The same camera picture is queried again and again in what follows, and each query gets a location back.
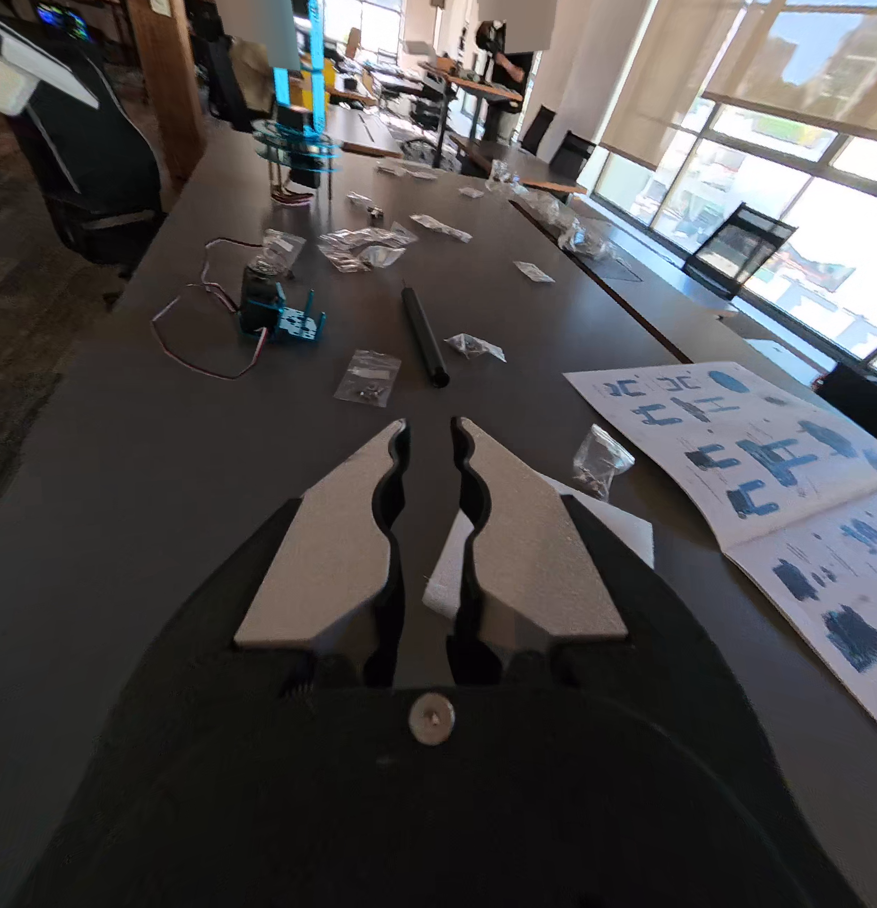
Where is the black servo with blue bracket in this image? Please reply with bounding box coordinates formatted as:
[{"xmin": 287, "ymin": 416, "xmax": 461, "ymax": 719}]
[{"xmin": 237, "ymin": 259, "xmax": 328, "ymax": 346}]

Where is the cluster of clear screw bags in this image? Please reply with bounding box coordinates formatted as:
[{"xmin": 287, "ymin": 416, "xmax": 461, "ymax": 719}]
[{"xmin": 260, "ymin": 220, "xmax": 420, "ymax": 279}]

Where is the dark grey desk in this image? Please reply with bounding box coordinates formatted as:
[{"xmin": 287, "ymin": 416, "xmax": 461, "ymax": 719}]
[
  {"xmin": 0, "ymin": 117, "xmax": 877, "ymax": 908},
  {"xmin": 511, "ymin": 195, "xmax": 740, "ymax": 364}
]

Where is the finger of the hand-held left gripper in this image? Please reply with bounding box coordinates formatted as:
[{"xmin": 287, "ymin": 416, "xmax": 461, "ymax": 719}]
[{"xmin": 0, "ymin": 14, "xmax": 100, "ymax": 116}]

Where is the black electric screwdriver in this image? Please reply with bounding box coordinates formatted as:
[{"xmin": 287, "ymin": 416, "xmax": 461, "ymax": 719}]
[{"xmin": 400, "ymin": 279, "xmax": 452, "ymax": 390}]

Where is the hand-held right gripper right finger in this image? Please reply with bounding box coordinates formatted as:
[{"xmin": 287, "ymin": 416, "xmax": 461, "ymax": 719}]
[{"xmin": 447, "ymin": 416, "xmax": 631, "ymax": 688}]

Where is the computer monitor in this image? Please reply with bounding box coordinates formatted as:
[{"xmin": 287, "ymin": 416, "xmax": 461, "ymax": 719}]
[{"xmin": 34, "ymin": 0, "xmax": 92, "ymax": 42}]

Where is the wooden pillar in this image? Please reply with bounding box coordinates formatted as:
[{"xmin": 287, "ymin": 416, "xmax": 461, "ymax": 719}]
[{"xmin": 125, "ymin": 0, "xmax": 207, "ymax": 184}]

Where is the clear bag of dark screws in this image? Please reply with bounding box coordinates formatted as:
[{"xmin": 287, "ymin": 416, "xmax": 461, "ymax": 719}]
[{"xmin": 444, "ymin": 331, "xmax": 507, "ymax": 363}]

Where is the crumpled clear parts bag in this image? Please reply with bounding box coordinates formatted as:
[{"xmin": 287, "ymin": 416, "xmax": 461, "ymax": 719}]
[{"xmin": 571, "ymin": 423, "xmax": 636, "ymax": 502}]

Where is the wooden standing desk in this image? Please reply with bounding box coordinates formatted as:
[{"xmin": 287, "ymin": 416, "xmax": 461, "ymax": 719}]
[{"xmin": 418, "ymin": 62, "xmax": 524, "ymax": 153}]

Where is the flat clear bag white label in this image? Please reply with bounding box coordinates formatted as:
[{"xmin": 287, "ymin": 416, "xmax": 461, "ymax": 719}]
[{"xmin": 333, "ymin": 348, "xmax": 403, "ymax": 408}]

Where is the beige roller blind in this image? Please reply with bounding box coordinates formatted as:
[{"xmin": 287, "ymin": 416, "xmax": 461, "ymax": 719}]
[{"xmin": 701, "ymin": 0, "xmax": 877, "ymax": 143}]

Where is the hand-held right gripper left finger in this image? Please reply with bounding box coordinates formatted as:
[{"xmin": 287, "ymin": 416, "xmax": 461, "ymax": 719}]
[{"xmin": 233, "ymin": 419, "xmax": 412, "ymax": 688}]

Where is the large glass window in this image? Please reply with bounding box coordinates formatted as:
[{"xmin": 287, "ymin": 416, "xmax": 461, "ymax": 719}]
[{"xmin": 594, "ymin": 0, "xmax": 877, "ymax": 377}]

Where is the black mesh chair back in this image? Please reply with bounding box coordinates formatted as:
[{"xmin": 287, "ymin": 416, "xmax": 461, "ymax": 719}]
[{"xmin": 683, "ymin": 202, "xmax": 799, "ymax": 300}]

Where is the white foam sheet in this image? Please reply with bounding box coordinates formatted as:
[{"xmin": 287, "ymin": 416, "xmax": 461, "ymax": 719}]
[{"xmin": 422, "ymin": 471, "xmax": 656, "ymax": 620}]

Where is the black high-back office chair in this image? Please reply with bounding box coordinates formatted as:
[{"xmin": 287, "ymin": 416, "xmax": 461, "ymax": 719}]
[{"xmin": 4, "ymin": 28, "xmax": 164, "ymax": 288}]

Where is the long clear plastic bag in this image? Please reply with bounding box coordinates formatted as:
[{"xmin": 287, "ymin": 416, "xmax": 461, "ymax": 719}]
[{"xmin": 410, "ymin": 213, "xmax": 474, "ymax": 244}]

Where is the heap of clear plastic wrappers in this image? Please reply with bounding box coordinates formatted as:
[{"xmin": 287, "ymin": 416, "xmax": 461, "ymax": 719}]
[{"xmin": 484, "ymin": 159, "xmax": 618, "ymax": 261}]

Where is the white blue instruction manual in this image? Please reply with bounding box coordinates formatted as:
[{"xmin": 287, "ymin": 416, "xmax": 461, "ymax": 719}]
[{"xmin": 563, "ymin": 360, "xmax": 877, "ymax": 740}]

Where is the black desk chair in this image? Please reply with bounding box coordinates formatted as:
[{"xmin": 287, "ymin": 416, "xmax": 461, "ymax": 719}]
[
  {"xmin": 520, "ymin": 105, "xmax": 557, "ymax": 154},
  {"xmin": 548, "ymin": 130, "xmax": 597, "ymax": 180}
]

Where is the red white black servo cable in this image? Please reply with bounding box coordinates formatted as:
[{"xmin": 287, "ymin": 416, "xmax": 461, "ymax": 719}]
[{"xmin": 150, "ymin": 237, "xmax": 301, "ymax": 381}]

